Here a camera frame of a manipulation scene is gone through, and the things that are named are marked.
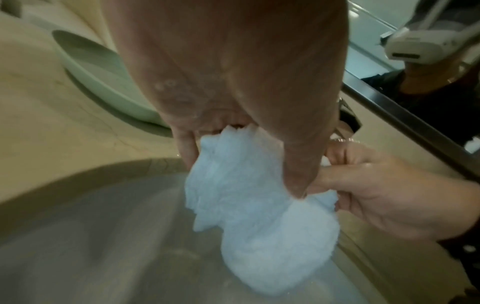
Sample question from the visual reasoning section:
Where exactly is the person's left hand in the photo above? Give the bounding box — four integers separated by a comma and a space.
100, 0, 350, 199

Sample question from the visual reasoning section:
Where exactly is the person's right hand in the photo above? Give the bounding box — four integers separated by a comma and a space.
306, 142, 480, 242

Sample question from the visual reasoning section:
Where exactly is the white wet cloth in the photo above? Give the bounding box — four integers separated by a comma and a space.
183, 124, 341, 296

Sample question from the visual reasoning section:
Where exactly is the metal faucet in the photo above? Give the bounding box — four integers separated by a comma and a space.
330, 97, 363, 143

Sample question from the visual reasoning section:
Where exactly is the pale green bowl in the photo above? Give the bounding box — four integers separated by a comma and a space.
51, 30, 174, 130

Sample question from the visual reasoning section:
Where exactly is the white head-mounted headset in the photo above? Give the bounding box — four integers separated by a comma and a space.
381, 0, 480, 66

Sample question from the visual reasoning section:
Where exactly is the grey sink basin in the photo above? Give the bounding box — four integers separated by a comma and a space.
0, 157, 480, 304

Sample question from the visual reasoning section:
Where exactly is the wall mirror with metal frame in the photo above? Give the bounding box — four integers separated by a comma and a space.
339, 0, 480, 179

